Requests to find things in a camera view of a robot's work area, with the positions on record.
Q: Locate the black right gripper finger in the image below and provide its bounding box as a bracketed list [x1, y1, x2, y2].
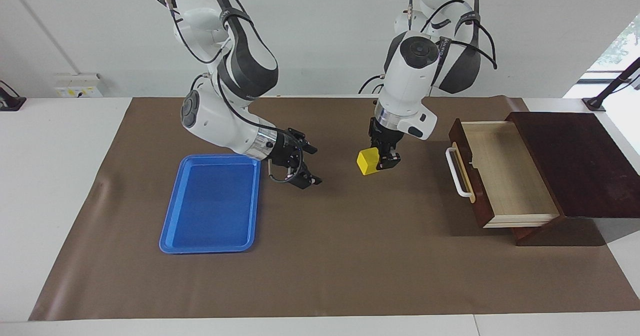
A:
[286, 128, 319, 155]
[287, 163, 323, 191]

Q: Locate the yellow cube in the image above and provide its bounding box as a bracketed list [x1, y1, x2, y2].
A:
[356, 147, 381, 176]

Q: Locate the wooden drawer with white handle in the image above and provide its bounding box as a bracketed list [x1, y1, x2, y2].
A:
[445, 118, 561, 229]

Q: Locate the dark wooden drawer cabinet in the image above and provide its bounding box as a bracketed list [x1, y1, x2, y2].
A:
[505, 110, 640, 247]

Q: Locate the brown table mat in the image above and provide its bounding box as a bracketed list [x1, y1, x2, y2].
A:
[28, 96, 640, 322]

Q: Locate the blue plastic tray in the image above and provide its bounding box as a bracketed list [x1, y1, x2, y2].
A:
[159, 154, 262, 255]

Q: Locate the bright window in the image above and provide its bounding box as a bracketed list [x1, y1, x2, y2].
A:
[585, 14, 640, 77]

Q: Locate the black left arm base cable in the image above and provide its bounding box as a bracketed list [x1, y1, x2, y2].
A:
[358, 74, 388, 95]

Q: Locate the black arm base cable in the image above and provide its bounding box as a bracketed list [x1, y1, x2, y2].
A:
[189, 73, 211, 97]
[358, 74, 388, 95]

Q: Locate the black right arm base cable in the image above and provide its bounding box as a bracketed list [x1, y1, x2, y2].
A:
[189, 73, 211, 97]

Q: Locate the black camera stand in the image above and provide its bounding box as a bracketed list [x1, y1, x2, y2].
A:
[582, 56, 640, 112]

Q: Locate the white wall socket box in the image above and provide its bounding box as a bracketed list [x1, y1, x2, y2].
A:
[54, 73, 104, 98]

